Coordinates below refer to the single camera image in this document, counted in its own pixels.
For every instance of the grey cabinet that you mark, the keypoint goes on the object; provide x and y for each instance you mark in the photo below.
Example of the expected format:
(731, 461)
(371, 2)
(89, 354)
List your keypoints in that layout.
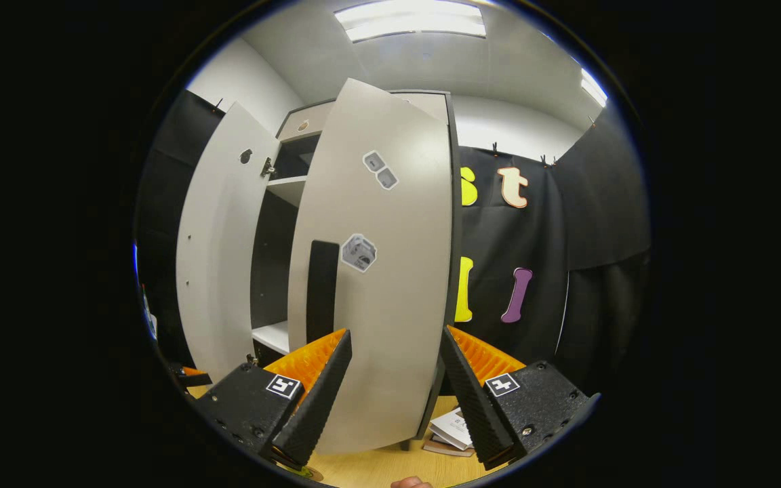
(272, 251)

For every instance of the black backdrop cloth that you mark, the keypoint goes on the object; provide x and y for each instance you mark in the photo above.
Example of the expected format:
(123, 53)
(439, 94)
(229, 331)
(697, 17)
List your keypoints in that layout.
(601, 203)

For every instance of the grey cabinet door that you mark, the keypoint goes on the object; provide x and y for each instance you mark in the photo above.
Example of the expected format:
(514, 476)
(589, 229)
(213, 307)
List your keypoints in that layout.
(217, 257)
(397, 305)

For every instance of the white photo-cover book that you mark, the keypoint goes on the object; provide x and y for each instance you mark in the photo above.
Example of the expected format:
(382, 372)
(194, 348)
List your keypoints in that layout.
(453, 427)

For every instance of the ceiling light panel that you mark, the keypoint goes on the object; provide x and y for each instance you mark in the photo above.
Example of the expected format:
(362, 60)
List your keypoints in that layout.
(411, 20)
(594, 88)

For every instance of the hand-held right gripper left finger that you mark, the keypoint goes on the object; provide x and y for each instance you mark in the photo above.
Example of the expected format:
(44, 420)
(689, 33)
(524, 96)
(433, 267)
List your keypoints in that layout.
(323, 400)

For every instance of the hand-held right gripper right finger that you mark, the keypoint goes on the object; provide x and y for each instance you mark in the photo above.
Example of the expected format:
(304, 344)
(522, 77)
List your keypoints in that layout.
(475, 400)

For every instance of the brown cover book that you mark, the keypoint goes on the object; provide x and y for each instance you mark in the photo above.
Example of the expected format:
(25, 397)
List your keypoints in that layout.
(441, 449)

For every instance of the green tea bottle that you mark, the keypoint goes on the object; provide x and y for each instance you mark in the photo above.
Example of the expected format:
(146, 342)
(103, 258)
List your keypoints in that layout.
(306, 472)

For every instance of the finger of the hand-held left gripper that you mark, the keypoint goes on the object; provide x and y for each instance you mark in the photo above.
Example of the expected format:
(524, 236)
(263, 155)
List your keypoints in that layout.
(192, 377)

